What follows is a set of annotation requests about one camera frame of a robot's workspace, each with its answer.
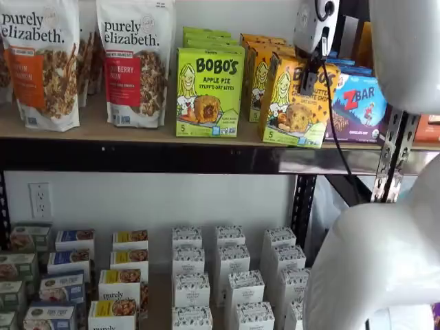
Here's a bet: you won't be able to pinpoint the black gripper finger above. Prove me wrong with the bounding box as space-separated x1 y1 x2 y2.
301 56 327 96

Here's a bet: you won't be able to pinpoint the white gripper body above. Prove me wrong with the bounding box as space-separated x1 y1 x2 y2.
294 0 341 55

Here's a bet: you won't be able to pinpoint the orange Bobo's oat bites box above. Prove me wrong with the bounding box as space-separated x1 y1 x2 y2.
258 51 341 149
242 40 296 118
239 33 287 111
247 47 297 124

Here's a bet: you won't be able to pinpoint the blue Zbar snack box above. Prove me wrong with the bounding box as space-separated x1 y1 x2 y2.
324 66 391 145
325 58 355 68

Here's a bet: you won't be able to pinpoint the orange cardboard box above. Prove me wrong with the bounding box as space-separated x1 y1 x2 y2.
355 21 375 69
414 115 440 144

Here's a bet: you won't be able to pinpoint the green Bobo's apple pie box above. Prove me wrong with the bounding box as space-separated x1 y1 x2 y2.
182 33 239 42
182 26 232 36
181 40 243 50
176 46 245 138

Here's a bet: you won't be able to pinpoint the wooden shelf board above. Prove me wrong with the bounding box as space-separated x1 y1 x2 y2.
0 75 382 149
410 140 440 153

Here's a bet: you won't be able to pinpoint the black metal shelf rack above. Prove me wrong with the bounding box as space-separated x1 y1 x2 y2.
0 0 413 252

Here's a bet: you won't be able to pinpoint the yellow label granola box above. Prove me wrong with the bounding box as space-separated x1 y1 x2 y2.
98 268 149 317
112 230 149 251
88 299 138 330
109 249 149 281

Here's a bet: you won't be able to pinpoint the blue label granola box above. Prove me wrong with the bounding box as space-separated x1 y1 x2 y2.
47 249 92 276
23 302 78 330
38 271 86 305
54 229 96 259

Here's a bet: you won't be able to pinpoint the green label granola box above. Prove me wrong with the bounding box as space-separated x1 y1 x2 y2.
0 311 18 330
0 252 38 286
9 223 52 254
0 280 27 312

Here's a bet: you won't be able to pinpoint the white patterned carton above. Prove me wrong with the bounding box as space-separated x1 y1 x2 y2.
260 226 297 272
266 245 307 296
173 273 211 308
171 245 206 276
214 225 247 248
223 269 266 327
171 225 203 249
274 267 312 330
284 300 306 330
234 301 276 330
170 305 213 330
215 243 252 296

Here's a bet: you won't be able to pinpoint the red label granola bag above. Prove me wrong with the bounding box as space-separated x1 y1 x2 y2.
96 0 177 129

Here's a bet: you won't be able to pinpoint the white granola bag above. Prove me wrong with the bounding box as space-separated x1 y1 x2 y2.
87 30 106 96
77 0 98 108

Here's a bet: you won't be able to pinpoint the orange label granola bag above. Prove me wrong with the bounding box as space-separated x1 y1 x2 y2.
0 0 80 133

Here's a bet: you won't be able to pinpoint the Purely Elizabeth small boxes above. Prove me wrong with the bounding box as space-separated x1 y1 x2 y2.
6 221 310 330

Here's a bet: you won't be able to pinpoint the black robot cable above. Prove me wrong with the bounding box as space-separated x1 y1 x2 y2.
314 0 364 202

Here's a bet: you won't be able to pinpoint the white wall power outlet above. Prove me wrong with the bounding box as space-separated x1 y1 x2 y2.
28 181 53 220

